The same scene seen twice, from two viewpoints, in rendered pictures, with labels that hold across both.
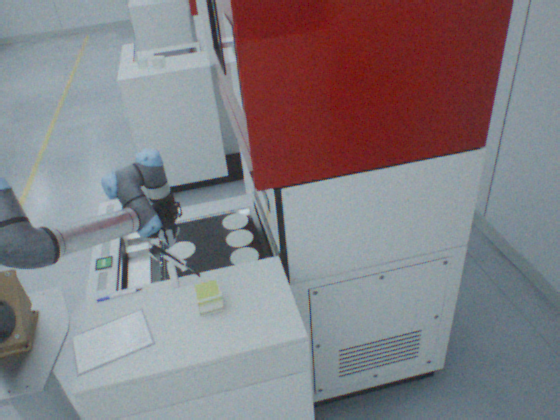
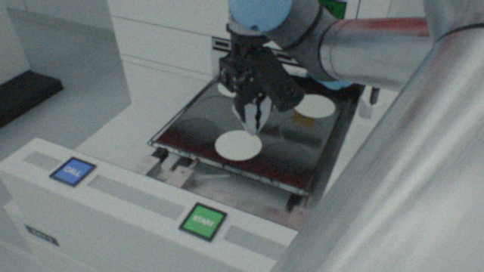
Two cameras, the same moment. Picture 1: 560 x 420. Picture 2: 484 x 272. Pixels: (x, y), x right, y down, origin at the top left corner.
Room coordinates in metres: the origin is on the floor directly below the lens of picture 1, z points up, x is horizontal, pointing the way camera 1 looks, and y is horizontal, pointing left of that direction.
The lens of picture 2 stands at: (0.98, 0.85, 1.42)
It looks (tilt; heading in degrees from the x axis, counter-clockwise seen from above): 40 degrees down; 304
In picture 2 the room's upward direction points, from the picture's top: straight up
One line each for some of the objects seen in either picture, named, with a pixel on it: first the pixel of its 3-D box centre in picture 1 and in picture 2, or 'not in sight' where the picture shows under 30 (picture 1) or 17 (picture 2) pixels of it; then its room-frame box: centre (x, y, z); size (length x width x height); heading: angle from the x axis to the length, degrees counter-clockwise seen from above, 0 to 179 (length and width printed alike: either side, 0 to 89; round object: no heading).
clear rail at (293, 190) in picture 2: (161, 255); (223, 166); (1.31, 0.42, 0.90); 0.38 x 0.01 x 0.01; 9
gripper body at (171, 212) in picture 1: (164, 207); (248, 61); (1.29, 0.35, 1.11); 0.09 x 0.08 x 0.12; 158
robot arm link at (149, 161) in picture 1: (150, 168); not in sight; (1.28, 0.36, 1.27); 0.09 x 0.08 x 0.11; 126
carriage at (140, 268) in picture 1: (140, 269); (212, 208); (1.28, 0.50, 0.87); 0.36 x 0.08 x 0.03; 9
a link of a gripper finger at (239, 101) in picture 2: not in sight; (246, 100); (1.28, 0.38, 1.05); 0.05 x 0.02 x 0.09; 68
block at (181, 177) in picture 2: (138, 250); (176, 185); (1.36, 0.51, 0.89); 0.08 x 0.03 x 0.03; 99
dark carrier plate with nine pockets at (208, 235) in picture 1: (210, 244); (257, 119); (1.34, 0.24, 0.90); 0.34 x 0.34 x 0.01; 9
